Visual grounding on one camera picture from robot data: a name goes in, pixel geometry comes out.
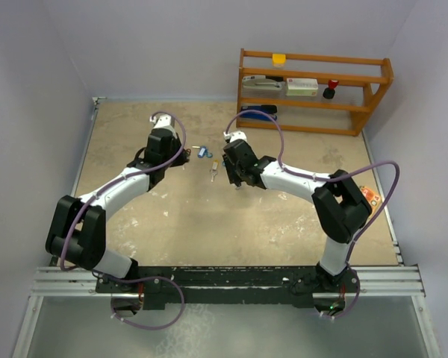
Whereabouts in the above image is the orange packet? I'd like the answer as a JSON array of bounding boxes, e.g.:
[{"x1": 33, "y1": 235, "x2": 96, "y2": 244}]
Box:
[{"x1": 360, "y1": 186, "x2": 382, "y2": 216}]

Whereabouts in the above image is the red black stamp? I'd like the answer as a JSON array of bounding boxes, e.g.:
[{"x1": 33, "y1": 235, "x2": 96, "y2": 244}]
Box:
[{"x1": 323, "y1": 80, "x2": 339, "y2": 100}]

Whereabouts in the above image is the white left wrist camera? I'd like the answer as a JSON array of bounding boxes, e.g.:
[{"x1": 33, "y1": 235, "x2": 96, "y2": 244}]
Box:
[{"x1": 149, "y1": 113, "x2": 175, "y2": 131}]

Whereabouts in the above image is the wooden shelf rack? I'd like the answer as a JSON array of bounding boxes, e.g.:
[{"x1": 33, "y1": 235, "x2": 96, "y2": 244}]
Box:
[{"x1": 236, "y1": 49, "x2": 393, "y2": 136}]

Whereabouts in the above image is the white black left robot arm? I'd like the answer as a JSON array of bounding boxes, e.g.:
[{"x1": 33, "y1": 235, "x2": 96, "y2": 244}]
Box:
[{"x1": 46, "y1": 125, "x2": 188, "y2": 292}]

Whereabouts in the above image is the yellow tag key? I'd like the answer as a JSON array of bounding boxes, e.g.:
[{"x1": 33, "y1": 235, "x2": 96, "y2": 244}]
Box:
[{"x1": 210, "y1": 160, "x2": 220, "y2": 182}]

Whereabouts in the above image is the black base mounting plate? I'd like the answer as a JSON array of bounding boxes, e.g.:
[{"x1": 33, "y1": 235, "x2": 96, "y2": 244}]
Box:
[{"x1": 96, "y1": 266, "x2": 360, "y2": 310}]

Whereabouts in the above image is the white red cardboard box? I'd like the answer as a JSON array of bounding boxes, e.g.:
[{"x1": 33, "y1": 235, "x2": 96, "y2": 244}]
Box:
[{"x1": 286, "y1": 78, "x2": 319, "y2": 97}]

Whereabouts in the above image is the grey stapler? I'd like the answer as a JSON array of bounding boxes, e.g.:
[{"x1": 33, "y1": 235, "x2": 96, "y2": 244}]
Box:
[{"x1": 240, "y1": 75, "x2": 284, "y2": 98}]

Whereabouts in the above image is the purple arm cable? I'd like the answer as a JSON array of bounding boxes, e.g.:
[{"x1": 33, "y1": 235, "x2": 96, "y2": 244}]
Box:
[
  {"x1": 223, "y1": 110, "x2": 400, "y2": 321},
  {"x1": 59, "y1": 110, "x2": 187, "y2": 331}
]

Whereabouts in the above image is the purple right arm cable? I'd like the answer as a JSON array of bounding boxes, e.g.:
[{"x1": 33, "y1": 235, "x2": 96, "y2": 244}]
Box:
[{"x1": 223, "y1": 110, "x2": 400, "y2": 321}]

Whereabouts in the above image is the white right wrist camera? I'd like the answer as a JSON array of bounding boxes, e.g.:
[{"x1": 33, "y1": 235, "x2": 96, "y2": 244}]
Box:
[{"x1": 223, "y1": 131, "x2": 247, "y2": 143}]

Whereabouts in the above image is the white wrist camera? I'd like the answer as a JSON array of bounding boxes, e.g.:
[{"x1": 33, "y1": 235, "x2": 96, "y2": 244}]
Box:
[
  {"x1": 149, "y1": 113, "x2": 175, "y2": 131},
  {"x1": 223, "y1": 131, "x2": 247, "y2": 143}
]

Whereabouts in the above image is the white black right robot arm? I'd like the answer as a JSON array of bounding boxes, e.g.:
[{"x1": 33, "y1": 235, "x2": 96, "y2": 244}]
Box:
[{"x1": 223, "y1": 139, "x2": 372, "y2": 292}]

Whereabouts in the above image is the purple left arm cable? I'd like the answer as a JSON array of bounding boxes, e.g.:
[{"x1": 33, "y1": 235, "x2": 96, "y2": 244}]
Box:
[{"x1": 59, "y1": 110, "x2": 187, "y2": 331}]

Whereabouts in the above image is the yellow lidded jar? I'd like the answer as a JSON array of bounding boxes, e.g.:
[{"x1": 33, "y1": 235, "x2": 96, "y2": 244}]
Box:
[{"x1": 272, "y1": 53, "x2": 287, "y2": 68}]

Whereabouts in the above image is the blue tag key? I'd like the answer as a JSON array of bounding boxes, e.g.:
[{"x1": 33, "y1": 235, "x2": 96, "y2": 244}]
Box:
[{"x1": 193, "y1": 146, "x2": 208, "y2": 158}]

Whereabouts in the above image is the blue black stapler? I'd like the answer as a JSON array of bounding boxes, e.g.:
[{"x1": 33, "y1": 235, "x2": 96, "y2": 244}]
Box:
[{"x1": 240, "y1": 104, "x2": 278, "y2": 122}]

